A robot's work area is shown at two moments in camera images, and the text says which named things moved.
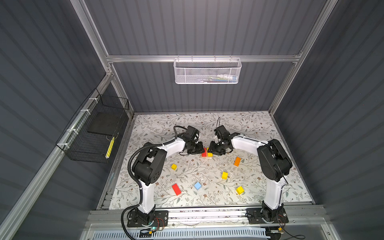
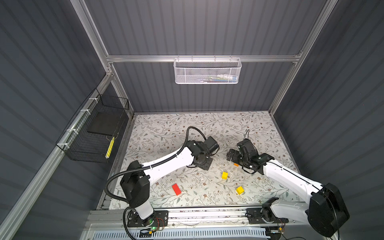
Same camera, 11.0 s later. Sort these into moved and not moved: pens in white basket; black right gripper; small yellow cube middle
Moved: black right gripper
Not moved: pens in white basket; small yellow cube middle
